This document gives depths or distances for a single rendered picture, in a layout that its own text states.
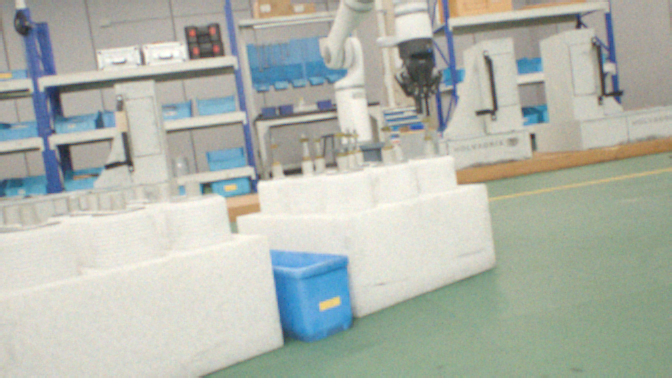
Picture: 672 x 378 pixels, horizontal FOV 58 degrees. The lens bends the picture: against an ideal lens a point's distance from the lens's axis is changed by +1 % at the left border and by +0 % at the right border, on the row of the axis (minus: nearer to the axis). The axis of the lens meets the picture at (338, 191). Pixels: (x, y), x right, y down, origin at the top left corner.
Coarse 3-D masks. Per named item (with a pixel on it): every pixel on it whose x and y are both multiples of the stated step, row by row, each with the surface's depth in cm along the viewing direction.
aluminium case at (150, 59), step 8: (144, 48) 566; (152, 48) 568; (160, 48) 570; (168, 48) 571; (176, 48) 572; (152, 56) 568; (160, 56) 569; (168, 56) 572; (176, 56) 573; (184, 56) 575; (152, 64) 568
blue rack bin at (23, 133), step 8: (0, 128) 562; (8, 128) 584; (16, 128) 548; (24, 128) 549; (32, 128) 551; (0, 136) 547; (8, 136) 548; (16, 136) 549; (24, 136) 551; (32, 136) 552
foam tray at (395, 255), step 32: (448, 192) 121; (480, 192) 127; (256, 224) 128; (288, 224) 118; (320, 224) 110; (352, 224) 105; (384, 224) 110; (416, 224) 115; (448, 224) 120; (480, 224) 126; (352, 256) 105; (384, 256) 109; (416, 256) 114; (448, 256) 120; (480, 256) 126; (352, 288) 105; (384, 288) 109; (416, 288) 114
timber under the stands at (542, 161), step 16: (624, 144) 368; (640, 144) 358; (656, 144) 360; (528, 160) 348; (544, 160) 348; (560, 160) 349; (576, 160) 351; (592, 160) 353; (608, 160) 355; (464, 176) 339; (480, 176) 341; (496, 176) 343; (512, 176) 344; (240, 208) 318; (256, 208) 319
